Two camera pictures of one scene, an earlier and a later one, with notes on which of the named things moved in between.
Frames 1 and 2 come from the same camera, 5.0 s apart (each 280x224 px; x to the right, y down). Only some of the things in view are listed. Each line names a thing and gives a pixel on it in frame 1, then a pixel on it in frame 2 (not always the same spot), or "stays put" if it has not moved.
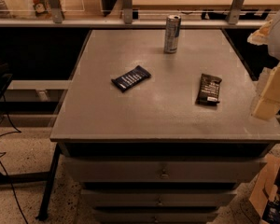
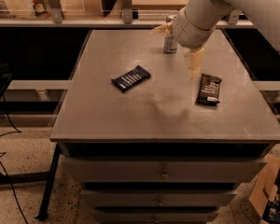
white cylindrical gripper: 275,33 to 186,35
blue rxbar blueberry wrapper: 136,76 stays put
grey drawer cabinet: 158,125 stays put
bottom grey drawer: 156,216 stays put
